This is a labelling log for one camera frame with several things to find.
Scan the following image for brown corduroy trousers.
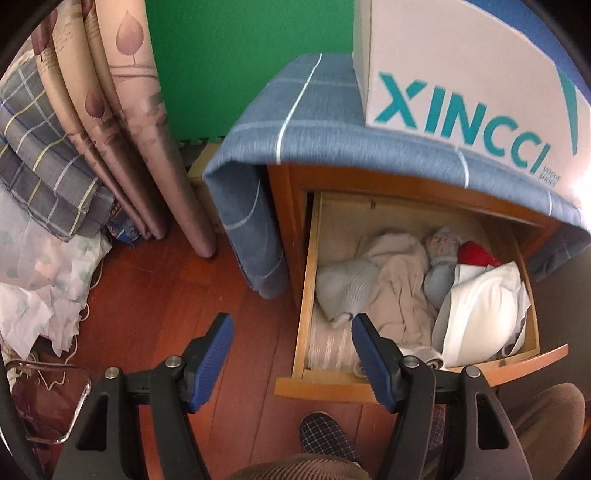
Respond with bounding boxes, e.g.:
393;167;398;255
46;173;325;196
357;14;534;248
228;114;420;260
228;383;586;480

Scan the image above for clear plastic container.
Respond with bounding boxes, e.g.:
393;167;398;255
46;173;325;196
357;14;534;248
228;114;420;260
4;360;90;446

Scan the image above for white cord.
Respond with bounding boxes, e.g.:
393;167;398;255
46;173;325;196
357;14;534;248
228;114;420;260
9;258;102;388

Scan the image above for red sock bundle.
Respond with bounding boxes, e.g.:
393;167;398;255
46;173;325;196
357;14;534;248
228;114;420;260
457;240;504;268

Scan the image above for light blue sock bundle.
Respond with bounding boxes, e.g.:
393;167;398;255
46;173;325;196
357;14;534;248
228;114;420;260
424;263;458;310

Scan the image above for wooden drawer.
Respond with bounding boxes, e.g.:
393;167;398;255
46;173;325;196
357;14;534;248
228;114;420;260
274;191;570;404

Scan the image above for grey ribbed sock bundle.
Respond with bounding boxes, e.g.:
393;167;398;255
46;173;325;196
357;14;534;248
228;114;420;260
316;261;382;328

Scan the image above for white cardboard box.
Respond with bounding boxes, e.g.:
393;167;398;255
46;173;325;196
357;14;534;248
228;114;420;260
353;0;591;217

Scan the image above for dark checked slipper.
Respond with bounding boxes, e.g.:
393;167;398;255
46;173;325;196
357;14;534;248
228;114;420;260
299;412;363;464
429;405;448;462

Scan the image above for blue checked cloth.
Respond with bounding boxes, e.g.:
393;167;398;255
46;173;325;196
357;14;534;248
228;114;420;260
202;53;591;301

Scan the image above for blue plastic packet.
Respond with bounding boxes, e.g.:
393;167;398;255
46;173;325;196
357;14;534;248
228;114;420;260
106;215;144;247

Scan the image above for beige underwear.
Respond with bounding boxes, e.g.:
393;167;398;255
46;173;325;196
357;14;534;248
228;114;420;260
358;233;439;349

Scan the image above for white floral cloth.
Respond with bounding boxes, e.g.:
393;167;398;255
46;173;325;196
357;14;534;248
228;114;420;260
0;185;114;356

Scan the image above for grey plaid blanket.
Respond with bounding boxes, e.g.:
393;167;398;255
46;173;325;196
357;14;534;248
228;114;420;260
0;55;116;243

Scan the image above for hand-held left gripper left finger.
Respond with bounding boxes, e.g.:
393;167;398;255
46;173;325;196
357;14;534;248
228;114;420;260
52;312;235;480

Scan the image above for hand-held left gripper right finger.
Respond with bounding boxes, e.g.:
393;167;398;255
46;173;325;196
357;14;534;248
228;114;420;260
352;313;529;480

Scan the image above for white underwear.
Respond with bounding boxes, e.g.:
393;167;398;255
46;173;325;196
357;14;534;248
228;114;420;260
431;261;532;370

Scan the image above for beige leaf print curtain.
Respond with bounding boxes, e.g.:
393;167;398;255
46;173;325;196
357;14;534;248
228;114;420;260
34;0;218;259

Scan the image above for wooden nightstand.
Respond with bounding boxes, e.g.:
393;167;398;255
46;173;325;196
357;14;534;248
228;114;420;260
265;161;561;296

